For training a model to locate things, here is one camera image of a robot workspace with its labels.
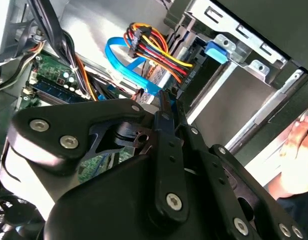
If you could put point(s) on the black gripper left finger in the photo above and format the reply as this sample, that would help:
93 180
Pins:
63 115

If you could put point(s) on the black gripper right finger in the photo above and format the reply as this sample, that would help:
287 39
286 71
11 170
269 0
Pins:
208 165

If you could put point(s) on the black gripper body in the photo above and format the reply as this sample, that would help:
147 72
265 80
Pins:
106 205

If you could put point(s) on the hard disk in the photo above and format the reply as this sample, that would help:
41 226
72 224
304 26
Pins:
216 52

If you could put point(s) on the person's bare hand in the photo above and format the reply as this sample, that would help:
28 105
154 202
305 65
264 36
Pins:
301 150

